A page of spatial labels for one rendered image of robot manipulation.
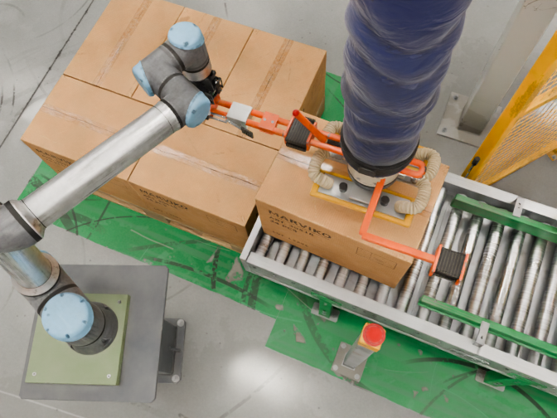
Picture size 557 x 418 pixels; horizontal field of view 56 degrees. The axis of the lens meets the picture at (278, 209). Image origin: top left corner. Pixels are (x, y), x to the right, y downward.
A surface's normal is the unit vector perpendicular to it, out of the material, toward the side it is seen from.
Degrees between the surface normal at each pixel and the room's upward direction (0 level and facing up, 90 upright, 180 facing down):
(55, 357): 4
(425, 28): 84
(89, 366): 4
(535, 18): 90
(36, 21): 0
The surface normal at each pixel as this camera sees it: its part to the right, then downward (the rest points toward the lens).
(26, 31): -0.06, -0.36
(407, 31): -0.23, 0.92
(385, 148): -0.11, 0.80
